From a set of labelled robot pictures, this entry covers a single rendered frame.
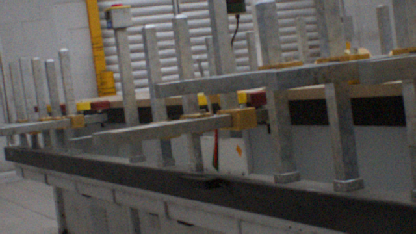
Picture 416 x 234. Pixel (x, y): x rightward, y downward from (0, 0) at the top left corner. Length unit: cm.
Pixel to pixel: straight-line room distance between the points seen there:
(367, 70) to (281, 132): 84
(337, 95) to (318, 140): 51
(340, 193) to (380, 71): 64
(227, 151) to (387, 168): 42
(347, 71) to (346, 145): 37
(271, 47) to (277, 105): 13
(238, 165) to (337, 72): 80
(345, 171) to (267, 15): 42
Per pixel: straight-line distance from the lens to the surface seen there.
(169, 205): 272
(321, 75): 137
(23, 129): 349
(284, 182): 195
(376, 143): 202
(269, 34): 195
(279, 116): 195
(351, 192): 174
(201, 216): 250
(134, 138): 203
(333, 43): 173
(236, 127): 212
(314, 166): 226
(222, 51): 217
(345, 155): 174
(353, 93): 198
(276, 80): 133
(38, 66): 407
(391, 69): 114
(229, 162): 218
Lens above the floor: 98
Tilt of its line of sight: 3 degrees down
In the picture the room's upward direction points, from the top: 7 degrees counter-clockwise
